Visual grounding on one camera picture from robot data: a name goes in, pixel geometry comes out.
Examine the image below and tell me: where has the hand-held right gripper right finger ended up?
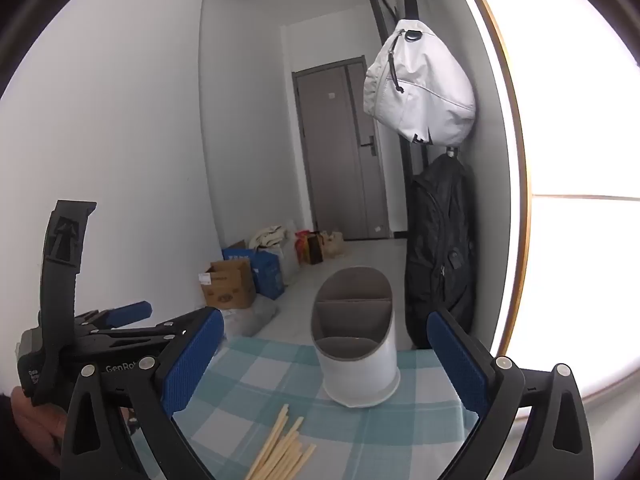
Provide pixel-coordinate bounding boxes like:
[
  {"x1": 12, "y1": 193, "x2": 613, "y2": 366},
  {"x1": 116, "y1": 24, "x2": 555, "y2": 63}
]
[{"x1": 426, "y1": 308, "x2": 596, "y2": 480}]

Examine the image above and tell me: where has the white shoulder bag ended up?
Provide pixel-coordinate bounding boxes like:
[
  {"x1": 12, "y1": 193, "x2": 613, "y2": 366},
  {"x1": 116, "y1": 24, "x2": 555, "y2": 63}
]
[{"x1": 363, "y1": 0, "x2": 477, "y2": 147}]

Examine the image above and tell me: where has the brown cardboard box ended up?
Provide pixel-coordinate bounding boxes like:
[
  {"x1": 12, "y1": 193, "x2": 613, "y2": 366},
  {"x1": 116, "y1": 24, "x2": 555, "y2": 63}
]
[{"x1": 202, "y1": 258, "x2": 256, "y2": 309}]

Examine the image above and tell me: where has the blue cardboard box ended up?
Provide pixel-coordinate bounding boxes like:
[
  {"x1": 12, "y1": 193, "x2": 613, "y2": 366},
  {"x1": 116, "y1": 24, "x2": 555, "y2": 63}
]
[{"x1": 222, "y1": 242, "x2": 286, "y2": 301}]

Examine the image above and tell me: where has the white utensil holder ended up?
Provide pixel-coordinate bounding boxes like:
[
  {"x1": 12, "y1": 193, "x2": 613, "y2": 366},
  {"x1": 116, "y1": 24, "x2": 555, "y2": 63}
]
[{"x1": 310, "y1": 266, "x2": 402, "y2": 408}]

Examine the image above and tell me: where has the person's left hand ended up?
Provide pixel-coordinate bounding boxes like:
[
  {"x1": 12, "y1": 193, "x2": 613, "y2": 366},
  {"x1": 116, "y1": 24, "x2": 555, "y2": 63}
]
[{"x1": 10, "y1": 387, "x2": 69, "y2": 469}]

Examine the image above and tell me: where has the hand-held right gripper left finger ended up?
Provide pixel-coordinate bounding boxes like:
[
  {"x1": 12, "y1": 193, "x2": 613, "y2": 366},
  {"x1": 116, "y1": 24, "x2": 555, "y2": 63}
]
[{"x1": 60, "y1": 307, "x2": 226, "y2": 480}]

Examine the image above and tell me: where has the white plastic bag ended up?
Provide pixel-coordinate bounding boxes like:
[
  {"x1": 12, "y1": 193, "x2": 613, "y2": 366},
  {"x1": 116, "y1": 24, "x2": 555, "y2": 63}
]
[{"x1": 260, "y1": 245, "x2": 302, "y2": 281}]

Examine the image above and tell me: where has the teal checked tablecloth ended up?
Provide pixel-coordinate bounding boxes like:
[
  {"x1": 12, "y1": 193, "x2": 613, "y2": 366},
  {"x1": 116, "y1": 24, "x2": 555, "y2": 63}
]
[{"x1": 170, "y1": 335, "x2": 483, "y2": 480}]

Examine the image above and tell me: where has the black backpack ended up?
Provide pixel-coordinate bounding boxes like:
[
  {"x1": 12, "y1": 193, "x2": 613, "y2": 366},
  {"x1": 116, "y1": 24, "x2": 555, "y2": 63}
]
[{"x1": 404, "y1": 152, "x2": 477, "y2": 351}]

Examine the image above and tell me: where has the pile of wooden chopsticks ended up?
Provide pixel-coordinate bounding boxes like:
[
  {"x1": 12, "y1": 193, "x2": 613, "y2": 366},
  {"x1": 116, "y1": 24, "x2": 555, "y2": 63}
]
[{"x1": 245, "y1": 402, "x2": 318, "y2": 480}]

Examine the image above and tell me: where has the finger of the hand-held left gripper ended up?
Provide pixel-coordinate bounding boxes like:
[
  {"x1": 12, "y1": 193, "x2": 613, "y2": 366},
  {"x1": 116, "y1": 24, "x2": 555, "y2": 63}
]
[
  {"x1": 75, "y1": 301, "x2": 152, "y2": 331},
  {"x1": 92, "y1": 308, "x2": 210, "y2": 348}
]

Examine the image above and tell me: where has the grey door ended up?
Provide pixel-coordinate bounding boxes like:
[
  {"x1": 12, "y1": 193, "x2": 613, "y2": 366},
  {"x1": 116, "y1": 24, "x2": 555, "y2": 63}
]
[{"x1": 292, "y1": 57, "x2": 392, "y2": 241}]

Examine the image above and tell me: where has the red bag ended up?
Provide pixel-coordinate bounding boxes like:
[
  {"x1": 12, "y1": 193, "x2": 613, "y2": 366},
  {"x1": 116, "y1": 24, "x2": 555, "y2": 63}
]
[{"x1": 295, "y1": 230, "x2": 314, "y2": 264}]

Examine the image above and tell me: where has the beige paper bag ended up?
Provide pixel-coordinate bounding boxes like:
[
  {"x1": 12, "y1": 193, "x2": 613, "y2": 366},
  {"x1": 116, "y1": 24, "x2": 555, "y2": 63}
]
[{"x1": 320, "y1": 230, "x2": 347, "y2": 260}]

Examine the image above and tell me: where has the grey plastic bag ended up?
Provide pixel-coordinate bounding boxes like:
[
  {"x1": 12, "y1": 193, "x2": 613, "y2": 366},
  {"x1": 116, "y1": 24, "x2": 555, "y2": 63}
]
[{"x1": 220, "y1": 297, "x2": 279, "y2": 339}]

